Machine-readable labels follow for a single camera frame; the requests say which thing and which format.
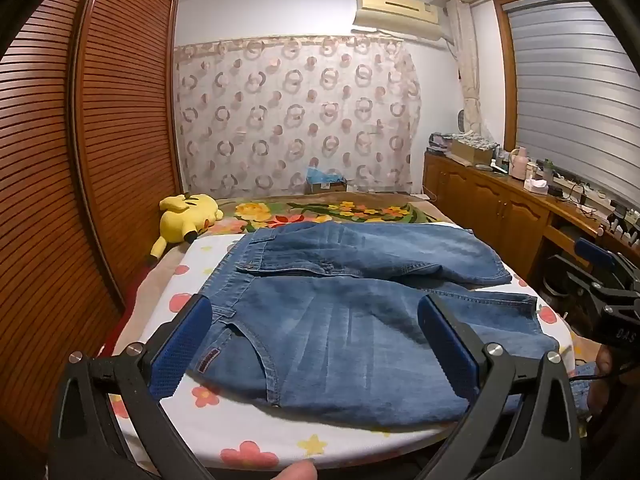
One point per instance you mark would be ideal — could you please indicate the cardboard box with blue bag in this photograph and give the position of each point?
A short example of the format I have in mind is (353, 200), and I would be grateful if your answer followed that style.
(325, 185)

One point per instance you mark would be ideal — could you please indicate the grey window blind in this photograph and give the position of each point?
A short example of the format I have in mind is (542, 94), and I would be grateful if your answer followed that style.
(565, 85)

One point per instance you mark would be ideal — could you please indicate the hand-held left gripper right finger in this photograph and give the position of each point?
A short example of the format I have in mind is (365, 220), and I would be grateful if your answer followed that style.
(445, 340)

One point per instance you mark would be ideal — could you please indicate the pink thermos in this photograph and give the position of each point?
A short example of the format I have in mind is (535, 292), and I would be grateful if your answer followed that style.
(520, 162)

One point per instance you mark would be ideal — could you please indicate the white tissue box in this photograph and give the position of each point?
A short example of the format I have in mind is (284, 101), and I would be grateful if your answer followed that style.
(536, 186)

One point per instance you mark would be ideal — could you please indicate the wooden cabinet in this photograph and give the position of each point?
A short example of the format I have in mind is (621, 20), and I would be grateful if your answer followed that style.
(505, 210)

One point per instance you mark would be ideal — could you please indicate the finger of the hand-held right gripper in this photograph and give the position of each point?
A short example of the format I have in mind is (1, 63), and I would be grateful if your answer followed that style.
(575, 290)
(595, 252)

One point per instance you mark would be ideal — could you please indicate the wooden louvred wardrobe door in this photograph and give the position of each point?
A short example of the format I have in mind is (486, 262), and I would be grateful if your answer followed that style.
(125, 100)
(30, 185)

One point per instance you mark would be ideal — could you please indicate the beige air conditioner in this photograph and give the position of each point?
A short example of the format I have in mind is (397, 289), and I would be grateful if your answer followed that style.
(395, 10)

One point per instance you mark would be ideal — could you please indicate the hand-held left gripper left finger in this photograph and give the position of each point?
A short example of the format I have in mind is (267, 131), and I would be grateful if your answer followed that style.
(175, 345)

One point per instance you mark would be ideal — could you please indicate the open cardboard box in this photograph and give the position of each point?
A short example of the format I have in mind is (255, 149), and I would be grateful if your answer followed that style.
(470, 152)

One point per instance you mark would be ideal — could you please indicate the yellow plush toy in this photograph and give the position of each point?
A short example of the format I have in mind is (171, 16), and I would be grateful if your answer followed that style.
(187, 210)

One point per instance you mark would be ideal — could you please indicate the blue denim pants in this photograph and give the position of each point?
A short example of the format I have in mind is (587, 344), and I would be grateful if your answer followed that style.
(325, 320)

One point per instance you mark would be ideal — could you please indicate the dark packaged bundle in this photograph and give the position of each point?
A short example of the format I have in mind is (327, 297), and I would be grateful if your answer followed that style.
(441, 142)

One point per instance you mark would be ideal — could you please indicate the person's right hand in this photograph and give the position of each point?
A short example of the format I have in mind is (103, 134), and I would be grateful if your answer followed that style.
(607, 365)

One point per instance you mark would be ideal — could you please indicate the white floral bed sheet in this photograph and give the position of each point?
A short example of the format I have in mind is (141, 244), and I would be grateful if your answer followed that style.
(225, 420)

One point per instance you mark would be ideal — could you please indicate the white lace window curtain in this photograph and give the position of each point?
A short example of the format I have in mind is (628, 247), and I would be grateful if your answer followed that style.
(467, 60)

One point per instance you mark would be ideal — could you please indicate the person's left hand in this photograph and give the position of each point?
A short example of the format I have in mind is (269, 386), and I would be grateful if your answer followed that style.
(296, 471)

